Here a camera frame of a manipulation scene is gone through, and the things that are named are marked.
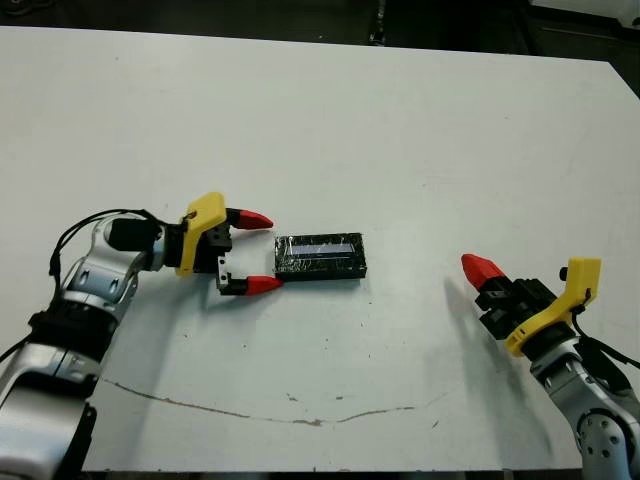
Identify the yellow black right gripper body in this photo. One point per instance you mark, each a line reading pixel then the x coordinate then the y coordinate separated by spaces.
pixel 525 310

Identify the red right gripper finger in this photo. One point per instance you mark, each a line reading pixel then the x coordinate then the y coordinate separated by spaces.
pixel 475 276
pixel 485 267

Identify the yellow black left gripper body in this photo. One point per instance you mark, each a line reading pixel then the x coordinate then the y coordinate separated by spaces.
pixel 195 235

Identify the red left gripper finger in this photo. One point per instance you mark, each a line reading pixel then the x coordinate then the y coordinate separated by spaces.
pixel 252 220
pixel 260 286

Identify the glossy black box lid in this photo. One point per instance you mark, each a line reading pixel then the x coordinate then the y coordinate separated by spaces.
pixel 320 260

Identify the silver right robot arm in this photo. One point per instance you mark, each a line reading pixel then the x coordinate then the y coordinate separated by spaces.
pixel 595 415

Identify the black stand leg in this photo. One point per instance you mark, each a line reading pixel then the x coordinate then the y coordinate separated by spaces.
pixel 378 22

